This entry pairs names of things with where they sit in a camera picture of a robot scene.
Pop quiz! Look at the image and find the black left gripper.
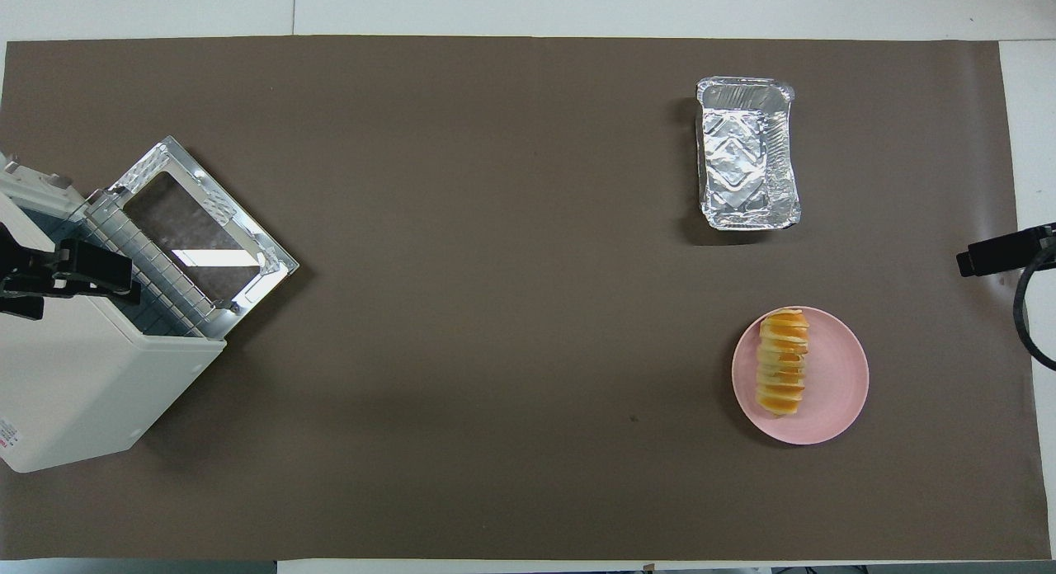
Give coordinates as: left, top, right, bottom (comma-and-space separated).
0, 223, 143, 321

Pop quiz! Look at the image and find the glass oven door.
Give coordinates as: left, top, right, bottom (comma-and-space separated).
107, 135, 299, 340

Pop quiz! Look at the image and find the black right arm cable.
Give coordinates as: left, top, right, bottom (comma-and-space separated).
1013, 244, 1056, 371

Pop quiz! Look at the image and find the brown table mat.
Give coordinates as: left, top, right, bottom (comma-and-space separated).
0, 36, 1056, 561

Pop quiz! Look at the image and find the cream toaster oven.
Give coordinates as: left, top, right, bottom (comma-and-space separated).
0, 152, 228, 474

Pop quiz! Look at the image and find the sliced orange bread loaf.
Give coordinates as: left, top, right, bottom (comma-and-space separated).
756, 308, 811, 418

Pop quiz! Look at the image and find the aluminium foil tray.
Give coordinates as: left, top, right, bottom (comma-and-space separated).
695, 77, 801, 232

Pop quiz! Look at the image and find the pink round plate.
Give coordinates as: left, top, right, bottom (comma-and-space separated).
732, 306, 870, 445

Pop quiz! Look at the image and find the oven wire rack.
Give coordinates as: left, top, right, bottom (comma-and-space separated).
70, 191, 228, 338

